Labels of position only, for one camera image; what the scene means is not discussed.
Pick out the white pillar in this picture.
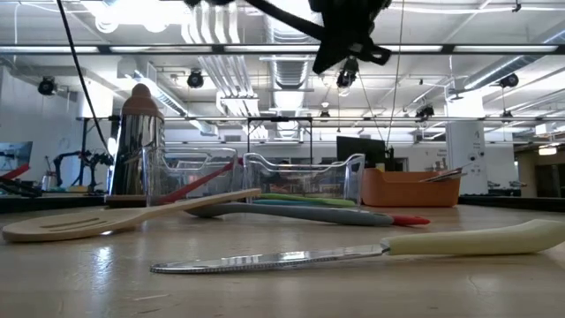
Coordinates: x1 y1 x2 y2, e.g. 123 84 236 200
444 95 489 196

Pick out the silver ventilation duct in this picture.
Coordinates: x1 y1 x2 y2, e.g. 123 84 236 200
262 0 324 92
461 19 565 92

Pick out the small red silicone spatula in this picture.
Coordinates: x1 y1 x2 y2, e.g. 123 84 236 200
391 214 432 228

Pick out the wall screen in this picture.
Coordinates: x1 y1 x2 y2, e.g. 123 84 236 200
0 140 34 172

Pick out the red bar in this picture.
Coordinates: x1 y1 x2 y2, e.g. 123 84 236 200
0 163 31 180

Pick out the teal silicone spatula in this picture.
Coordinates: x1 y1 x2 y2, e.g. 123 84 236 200
252 199 310 207

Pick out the silver cup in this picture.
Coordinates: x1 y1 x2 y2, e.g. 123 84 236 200
41 170 62 190

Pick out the green silicone spoon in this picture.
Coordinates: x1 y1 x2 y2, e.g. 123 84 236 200
259 192 357 209

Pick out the wooden slotted spatula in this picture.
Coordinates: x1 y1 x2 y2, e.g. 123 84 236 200
2 188 262 243

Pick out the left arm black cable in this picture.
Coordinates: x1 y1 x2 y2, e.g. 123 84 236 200
56 0 110 154

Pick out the orange plastic bin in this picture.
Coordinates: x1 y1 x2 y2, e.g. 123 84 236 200
360 166 463 208

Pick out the black monitor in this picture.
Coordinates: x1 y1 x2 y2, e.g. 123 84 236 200
335 135 387 170

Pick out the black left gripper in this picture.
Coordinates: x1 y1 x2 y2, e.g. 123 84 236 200
308 0 392 75

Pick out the red slotted spoon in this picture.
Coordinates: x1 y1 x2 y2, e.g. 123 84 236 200
149 156 248 207

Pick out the clear plastic bin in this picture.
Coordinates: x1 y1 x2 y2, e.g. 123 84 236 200
242 152 366 209
139 146 239 208

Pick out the blue stand pole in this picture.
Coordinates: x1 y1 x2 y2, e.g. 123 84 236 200
78 117 89 186

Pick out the black overhead crossbar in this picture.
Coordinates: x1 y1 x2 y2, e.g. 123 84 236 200
0 42 565 56

